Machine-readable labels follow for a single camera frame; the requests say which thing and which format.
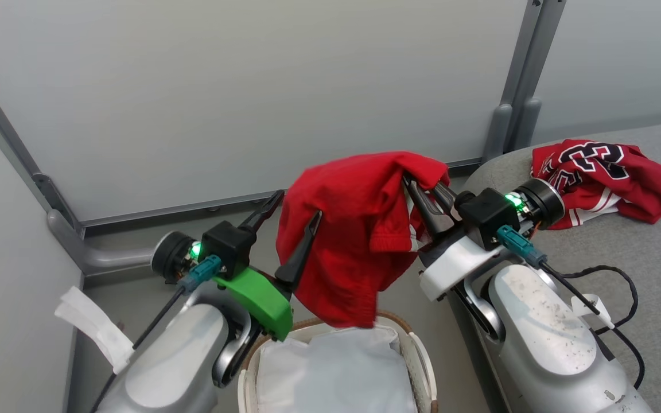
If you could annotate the grey double partition post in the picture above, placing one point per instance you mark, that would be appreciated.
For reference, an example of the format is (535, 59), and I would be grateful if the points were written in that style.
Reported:
(531, 40)

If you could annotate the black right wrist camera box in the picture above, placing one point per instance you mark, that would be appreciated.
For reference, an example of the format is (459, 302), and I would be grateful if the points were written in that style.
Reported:
(488, 215)

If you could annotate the wicker laundry basket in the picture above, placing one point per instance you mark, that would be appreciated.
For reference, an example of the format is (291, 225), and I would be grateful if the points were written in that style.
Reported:
(270, 335)

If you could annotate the dark grey post bracket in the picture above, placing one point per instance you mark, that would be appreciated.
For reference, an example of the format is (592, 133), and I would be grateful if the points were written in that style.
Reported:
(50, 194)

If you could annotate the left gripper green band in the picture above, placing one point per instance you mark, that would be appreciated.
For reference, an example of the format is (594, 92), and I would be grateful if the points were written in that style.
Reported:
(256, 301)

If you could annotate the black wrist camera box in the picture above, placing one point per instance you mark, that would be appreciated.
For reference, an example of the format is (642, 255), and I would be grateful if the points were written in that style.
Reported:
(228, 244)
(488, 215)

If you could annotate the grey partition bottom rail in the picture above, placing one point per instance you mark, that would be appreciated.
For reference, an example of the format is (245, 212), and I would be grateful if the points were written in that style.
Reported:
(193, 205)

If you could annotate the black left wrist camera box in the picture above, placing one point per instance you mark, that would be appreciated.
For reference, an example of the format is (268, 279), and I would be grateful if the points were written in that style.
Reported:
(228, 244)

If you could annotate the red jersey with black number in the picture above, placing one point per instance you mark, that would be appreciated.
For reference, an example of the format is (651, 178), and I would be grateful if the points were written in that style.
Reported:
(640, 183)

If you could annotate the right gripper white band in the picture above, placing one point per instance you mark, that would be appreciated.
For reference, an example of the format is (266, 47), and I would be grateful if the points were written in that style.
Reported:
(451, 267)

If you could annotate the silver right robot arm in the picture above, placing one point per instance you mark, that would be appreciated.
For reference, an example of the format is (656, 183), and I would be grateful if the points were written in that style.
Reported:
(543, 332)

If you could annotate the grey partition corner post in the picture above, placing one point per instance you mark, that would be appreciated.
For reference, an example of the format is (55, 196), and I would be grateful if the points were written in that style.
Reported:
(3, 137)

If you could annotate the plain red shorts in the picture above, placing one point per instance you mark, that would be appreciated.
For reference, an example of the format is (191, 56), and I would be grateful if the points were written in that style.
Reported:
(353, 229)

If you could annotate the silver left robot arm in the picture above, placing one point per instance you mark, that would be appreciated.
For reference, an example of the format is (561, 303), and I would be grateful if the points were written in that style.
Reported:
(175, 355)

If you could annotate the grey partition support leg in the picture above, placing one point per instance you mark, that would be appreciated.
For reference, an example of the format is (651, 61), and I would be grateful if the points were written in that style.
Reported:
(101, 261)
(528, 123)
(497, 132)

